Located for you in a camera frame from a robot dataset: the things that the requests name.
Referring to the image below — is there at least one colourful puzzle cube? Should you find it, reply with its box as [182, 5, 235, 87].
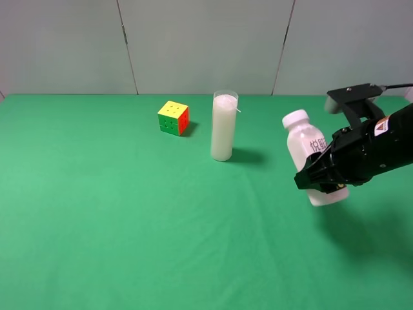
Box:
[157, 101, 190, 136]

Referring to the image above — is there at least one black camera cable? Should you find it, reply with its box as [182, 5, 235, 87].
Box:
[377, 83, 413, 91]

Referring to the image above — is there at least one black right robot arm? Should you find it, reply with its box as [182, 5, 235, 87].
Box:
[294, 101, 412, 193]

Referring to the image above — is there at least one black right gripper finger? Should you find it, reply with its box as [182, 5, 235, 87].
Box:
[294, 146, 339, 194]

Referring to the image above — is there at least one white milk bottle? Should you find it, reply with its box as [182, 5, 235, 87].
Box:
[281, 108, 350, 207]

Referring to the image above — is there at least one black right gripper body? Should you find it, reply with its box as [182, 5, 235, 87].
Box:
[327, 121, 392, 185]

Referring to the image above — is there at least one tall white glass candle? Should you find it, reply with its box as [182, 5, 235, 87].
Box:
[211, 90, 241, 161]

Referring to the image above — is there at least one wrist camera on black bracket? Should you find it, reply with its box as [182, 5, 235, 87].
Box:
[325, 83, 385, 129]

